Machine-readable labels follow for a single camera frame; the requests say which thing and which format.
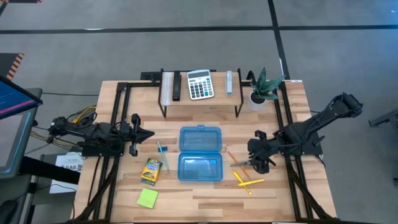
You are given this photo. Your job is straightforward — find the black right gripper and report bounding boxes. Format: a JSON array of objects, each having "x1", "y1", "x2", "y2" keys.
[{"x1": 248, "y1": 130, "x2": 279, "y2": 174}]

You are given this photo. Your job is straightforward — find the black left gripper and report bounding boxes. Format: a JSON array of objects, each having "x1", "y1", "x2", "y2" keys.
[{"x1": 119, "y1": 113, "x2": 155, "y2": 157}]

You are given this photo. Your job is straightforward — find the yellow highlighter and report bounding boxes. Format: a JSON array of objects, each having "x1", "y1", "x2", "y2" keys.
[{"x1": 238, "y1": 178, "x2": 266, "y2": 187}]

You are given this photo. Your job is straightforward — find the yellow pencil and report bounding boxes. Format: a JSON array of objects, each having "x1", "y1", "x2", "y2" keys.
[{"x1": 233, "y1": 170, "x2": 253, "y2": 196}]

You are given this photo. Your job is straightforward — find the teal pen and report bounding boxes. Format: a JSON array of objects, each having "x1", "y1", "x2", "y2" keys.
[{"x1": 156, "y1": 140, "x2": 171, "y2": 174}]

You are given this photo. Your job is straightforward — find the yellow green crayon box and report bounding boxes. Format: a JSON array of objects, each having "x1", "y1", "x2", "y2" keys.
[{"x1": 140, "y1": 158, "x2": 164, "y2": 187}]

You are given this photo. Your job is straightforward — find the blue translucent plastic pencil case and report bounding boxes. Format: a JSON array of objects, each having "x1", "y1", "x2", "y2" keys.
[{"x1": 177, "y1": 124, "x2": 224, "y2": 182}]

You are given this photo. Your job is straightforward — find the green sticky note pad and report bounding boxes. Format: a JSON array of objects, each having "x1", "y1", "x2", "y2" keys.
[{"x1": 136, "y1": 187, "x2": 159, "y2": 209}]

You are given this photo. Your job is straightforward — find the black stapler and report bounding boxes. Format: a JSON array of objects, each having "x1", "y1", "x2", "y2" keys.
[{"x1": 172, "y1": 70, "x2": 182, "y2": 102}]

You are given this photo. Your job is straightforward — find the black power strip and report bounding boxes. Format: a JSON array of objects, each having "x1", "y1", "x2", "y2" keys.
[{"x1": 140, "y1": 71, "x2": 162, "y2": 82}]

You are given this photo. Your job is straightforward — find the wooden shelf with black legs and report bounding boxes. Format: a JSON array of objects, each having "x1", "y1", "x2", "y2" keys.
[{"x1": 157, "y1": 68, "x2": 244, "y2": 119}]

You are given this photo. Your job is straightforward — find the potted plant in white pot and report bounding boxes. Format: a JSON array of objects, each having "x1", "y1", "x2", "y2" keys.
[{"x1": 247, "y1": 67, "x2": 286, "y2": 112}]

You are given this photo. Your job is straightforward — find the white stapler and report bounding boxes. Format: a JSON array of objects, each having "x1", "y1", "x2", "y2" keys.
[{"x1": 225, "y1": 70, "x2": 234, "y2": 96}]

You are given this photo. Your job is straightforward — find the white desk calculator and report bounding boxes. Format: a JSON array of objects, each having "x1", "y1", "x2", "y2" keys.
[{"x1": 187, "y1": 69, "x2": 215, "y2": 101}]

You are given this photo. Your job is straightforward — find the white printed paper sheet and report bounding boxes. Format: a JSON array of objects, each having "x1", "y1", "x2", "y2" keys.
[{"x1": 49, "y1": 152, "x2": 85, "y2": 194}]

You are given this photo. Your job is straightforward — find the black stand bar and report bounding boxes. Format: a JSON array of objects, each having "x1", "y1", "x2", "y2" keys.
[{"x1": 18, "y1": 155, "x2": 81, "y2": 185}]

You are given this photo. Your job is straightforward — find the grey screen monitor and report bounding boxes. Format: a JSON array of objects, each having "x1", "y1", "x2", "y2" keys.
[{"x1": 0, "y1": 105, "x2": 40, "y2": 180}]

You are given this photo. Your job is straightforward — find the blue screen monitor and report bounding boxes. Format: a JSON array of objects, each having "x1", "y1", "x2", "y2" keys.
[{"x1": 0, "y1": 75, "x2": 44, "y2": 121}]

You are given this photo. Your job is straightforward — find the black metal stand leg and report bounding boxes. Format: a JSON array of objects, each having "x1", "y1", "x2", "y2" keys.
[{"x1": 368, "y1": 108, "x2": 398, "y2": 128}]

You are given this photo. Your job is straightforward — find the orange black hazard striped mat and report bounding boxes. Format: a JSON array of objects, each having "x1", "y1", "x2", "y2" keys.
[{"x1": 0, "y1": 52, "x2": 25, "y2": 82}]

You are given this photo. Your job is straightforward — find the black chair seat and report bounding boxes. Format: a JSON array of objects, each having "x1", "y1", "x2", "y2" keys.
[{"x1": 0, "y1": 198, "x2": 19, "y2": 224}]

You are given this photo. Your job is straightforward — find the black aluminium frame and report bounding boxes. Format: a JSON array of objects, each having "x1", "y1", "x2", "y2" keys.
[{"x1": 70, "y1": 80, "x2": 341, "y2": 224}]

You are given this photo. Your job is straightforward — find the yellow cable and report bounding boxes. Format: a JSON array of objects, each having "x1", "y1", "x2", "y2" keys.
[{"x1": 71, "y1": 106, "x2": 98, "y2": 124}]

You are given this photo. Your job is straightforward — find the thin yellow wire bundle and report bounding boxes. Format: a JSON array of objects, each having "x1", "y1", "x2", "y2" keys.
[{"x1": 29, "y1": 129, "x2": 80, "y2": 149}]

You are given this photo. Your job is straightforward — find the thin black floor cable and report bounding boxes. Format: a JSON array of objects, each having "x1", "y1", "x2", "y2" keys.
[{"x1": 42, "y1": 91, "x2": 100, "y2": 96}]

